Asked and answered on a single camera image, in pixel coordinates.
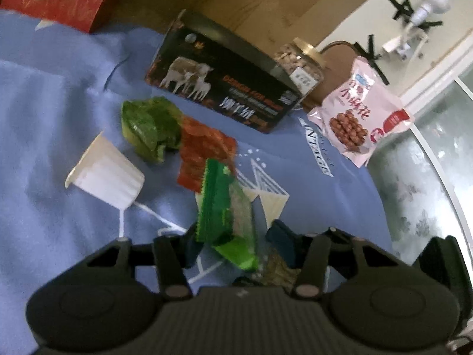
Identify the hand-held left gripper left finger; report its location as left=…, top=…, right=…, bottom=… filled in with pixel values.
left=85, top=224, right=203, bottom=301

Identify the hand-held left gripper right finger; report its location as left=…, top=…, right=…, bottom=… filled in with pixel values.
left=265, top=220, right=401, bottom=300

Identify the green snack packet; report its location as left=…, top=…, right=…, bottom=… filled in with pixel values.
left=121, top=96, right=182, bottom=164
left=196, top=158, right=260, bottom=271

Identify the orange-red snack packet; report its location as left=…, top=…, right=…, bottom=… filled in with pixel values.
left=176, top=116, right=238, bottom=193

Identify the white paper cup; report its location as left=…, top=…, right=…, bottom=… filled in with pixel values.
left=64, top=130, right=145, bottom=210

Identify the black printed cardboard box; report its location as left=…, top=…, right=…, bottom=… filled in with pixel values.
left=144, top=9, right=303, bottom=134

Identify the frosted glass door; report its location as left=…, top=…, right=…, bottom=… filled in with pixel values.
left=367, top=76, right=473, bottom=267

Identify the pink snack bag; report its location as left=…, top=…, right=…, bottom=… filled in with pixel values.
left=307, top=56, right=415, bottom=168

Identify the glass jar of nuts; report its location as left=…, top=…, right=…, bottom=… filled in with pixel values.
left=273, top=38, right=328, bottom=99

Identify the blue printed bed sheet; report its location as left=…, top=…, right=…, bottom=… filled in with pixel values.
left=0, top=9, right=395, bottom=355

